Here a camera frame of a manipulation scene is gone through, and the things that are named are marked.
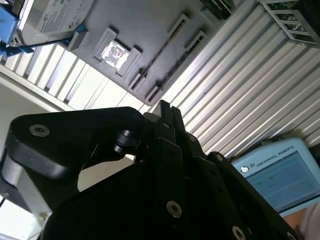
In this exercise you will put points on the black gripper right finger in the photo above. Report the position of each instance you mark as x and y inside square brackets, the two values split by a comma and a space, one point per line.
[225, 190]

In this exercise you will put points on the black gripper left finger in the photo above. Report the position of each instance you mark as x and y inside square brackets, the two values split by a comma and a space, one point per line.
[75, 140]

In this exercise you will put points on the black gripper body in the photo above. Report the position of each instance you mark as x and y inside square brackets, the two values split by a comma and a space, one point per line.
[112, 212]

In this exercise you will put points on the person's bare hand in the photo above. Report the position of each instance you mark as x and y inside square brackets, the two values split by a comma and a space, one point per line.
[298, 222]

